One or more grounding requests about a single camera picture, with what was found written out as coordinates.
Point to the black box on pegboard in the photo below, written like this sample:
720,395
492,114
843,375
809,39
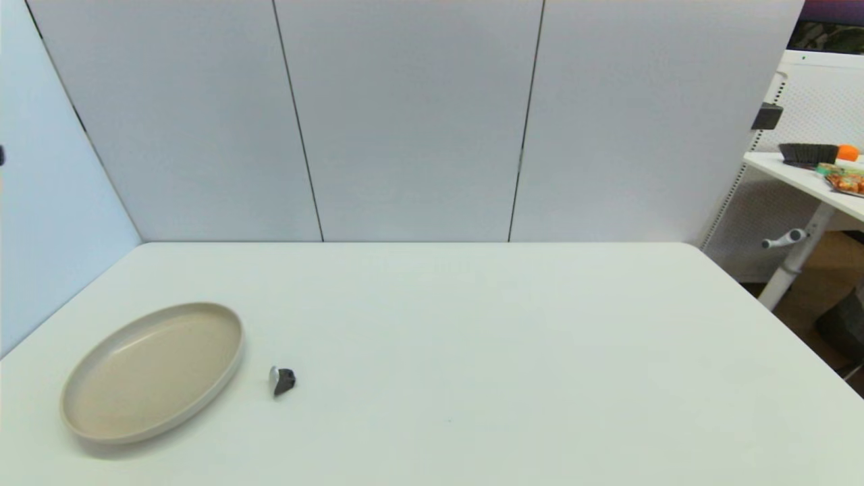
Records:
765,117

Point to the dark monitor screen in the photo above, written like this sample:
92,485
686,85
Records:
833,27

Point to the brown cardboard box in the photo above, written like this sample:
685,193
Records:
833,270

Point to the white pegboard panel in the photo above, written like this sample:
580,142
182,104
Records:
820,101

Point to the white desk leg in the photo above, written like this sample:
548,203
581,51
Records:
796,260

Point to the orange fruit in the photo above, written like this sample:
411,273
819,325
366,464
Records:
847,153

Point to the white side desk top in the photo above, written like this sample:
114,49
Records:
796,179

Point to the beige oval plate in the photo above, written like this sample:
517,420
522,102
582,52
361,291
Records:
154,371

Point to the green snack packet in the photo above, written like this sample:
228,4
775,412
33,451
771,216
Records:
827,169

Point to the orange snack packet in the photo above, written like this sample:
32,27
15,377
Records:
849,183

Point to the silver coffee capsule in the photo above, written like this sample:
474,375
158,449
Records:
281,381

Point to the black basket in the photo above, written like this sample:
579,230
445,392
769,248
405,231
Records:
806,155

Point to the dark grey bin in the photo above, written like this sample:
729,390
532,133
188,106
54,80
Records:
844,331

